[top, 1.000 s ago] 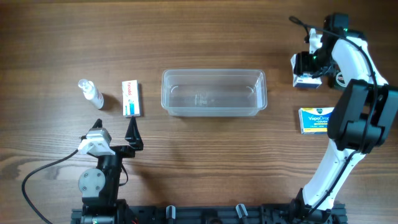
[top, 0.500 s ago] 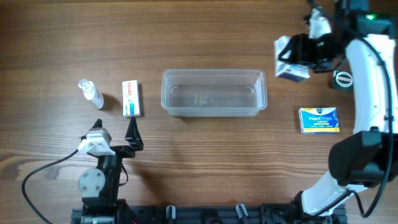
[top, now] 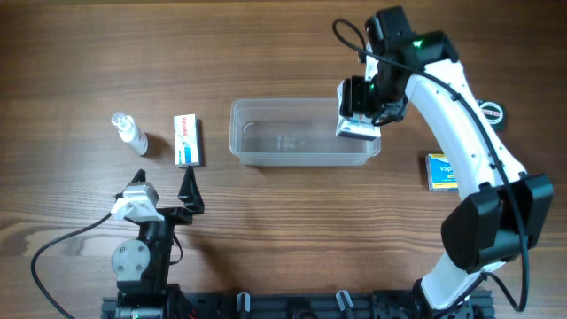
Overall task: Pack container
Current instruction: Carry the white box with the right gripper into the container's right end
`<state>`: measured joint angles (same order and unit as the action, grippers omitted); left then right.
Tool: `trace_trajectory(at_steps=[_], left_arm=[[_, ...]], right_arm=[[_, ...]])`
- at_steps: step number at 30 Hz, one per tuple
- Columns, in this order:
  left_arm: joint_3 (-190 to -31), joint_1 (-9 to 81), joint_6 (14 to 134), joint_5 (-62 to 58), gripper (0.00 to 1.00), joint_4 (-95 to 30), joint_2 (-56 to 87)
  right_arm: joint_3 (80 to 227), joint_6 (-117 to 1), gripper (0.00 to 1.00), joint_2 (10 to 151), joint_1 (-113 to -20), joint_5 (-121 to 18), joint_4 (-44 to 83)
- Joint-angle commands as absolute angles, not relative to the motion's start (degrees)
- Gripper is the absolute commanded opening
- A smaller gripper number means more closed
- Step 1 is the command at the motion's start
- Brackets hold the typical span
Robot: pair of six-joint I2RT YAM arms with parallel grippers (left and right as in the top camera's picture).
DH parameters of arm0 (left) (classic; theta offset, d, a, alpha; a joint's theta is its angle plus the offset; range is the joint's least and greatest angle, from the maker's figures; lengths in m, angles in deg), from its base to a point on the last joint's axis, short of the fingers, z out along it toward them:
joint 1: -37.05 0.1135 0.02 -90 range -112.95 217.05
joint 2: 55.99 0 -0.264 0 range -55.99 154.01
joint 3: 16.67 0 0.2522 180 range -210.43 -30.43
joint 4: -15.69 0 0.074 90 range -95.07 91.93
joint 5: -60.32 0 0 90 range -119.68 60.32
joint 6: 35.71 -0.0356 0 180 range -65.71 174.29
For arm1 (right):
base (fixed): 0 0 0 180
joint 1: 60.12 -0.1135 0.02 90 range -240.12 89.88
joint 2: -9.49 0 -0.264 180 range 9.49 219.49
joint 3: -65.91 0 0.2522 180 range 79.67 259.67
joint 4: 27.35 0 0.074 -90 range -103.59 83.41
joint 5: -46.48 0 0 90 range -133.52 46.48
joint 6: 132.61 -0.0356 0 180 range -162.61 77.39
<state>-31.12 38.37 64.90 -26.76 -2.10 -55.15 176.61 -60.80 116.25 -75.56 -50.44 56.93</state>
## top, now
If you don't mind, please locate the white medicine box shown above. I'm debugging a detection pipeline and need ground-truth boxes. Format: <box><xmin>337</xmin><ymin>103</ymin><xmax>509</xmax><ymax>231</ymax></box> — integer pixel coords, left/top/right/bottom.
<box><xmin>336</xmin><ymin>114</ymin><xmax>381</xmax><ymax>141</ymax></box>

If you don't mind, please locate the white spray bottle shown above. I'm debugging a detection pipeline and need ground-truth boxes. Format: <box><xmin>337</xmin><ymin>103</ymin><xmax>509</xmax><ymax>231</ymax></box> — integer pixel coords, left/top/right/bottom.
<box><xmin>111</xmin><ymin>113</ymin><xmax>149</xmax><ymax>156</ymax></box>

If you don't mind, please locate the white Panadol box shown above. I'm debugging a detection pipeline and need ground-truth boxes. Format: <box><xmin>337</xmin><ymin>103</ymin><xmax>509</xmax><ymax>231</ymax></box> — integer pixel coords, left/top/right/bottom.
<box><xmin>174</xmin><ymin>114</ymin><xmax>201</xmax><ymax>167</ymax></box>

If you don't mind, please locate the blue VapoDrops box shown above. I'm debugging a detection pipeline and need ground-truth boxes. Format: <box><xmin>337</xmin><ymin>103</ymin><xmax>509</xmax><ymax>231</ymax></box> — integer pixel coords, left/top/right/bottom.
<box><xmin>425</xmin><ymin>153</ymin><xmax>458</xmax><ymax>191</ymax></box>

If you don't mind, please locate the dark green round tin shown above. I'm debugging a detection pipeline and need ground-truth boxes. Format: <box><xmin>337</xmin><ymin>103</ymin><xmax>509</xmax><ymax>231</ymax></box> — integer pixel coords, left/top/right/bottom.
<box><xmin>478</xmin><ymin>99</ymin><xmax>507</xmax><ymax>131</ymax></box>

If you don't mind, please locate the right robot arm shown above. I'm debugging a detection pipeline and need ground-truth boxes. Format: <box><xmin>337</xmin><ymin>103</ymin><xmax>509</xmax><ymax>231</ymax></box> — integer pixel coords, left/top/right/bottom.
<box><xmin>336</xmin><ymin>6</ymin><xmax>553</xmax><ymax>318</ymax></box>

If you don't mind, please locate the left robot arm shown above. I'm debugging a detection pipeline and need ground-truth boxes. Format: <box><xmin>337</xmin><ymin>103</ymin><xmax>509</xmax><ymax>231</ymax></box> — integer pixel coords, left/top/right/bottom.
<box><xmin>101</xmin><ymin>167</ymin><xmax>205</xmax><ymax>319</ymax></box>

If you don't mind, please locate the clear plastic container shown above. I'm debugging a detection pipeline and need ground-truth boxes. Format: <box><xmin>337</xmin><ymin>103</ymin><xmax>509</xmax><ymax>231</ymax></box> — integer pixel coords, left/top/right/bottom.
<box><xmin>229</xmin><ymin>98</ymin><xmax>381</xmax><ymax>167</ymax></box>

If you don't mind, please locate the right black cable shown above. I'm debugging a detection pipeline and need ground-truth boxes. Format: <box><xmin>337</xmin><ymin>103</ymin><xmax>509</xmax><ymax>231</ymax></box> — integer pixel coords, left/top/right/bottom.
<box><xmin>331</xmin><ymin>18</ymin><xmax>532</xmax><ymax>314</ymax></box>

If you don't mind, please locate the black cable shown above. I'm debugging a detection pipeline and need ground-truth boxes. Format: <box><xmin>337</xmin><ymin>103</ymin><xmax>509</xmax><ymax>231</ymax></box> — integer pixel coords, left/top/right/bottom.
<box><xmin>331</xmin><ymin>18</ymin><xmax>532</xmax><ymax>314</ymax></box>
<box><xmin>29</xmin><ymin>212</ymin><xmax>113</xmax><ymax>319</ymax></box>

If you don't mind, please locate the left black cable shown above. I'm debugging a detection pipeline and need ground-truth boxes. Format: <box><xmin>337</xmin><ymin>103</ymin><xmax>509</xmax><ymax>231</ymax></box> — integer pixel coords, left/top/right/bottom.
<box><xmin>29</xmin><ymin>212</ymin><xmax>113</xmax><ymax>319</ymax></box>

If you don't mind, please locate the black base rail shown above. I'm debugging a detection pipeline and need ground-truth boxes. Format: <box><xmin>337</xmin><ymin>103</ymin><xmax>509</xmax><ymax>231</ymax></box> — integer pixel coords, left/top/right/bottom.
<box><xmin>100</xmin><ymin>290</ymin><xmax>496</xmax><ymax>319</ymax></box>

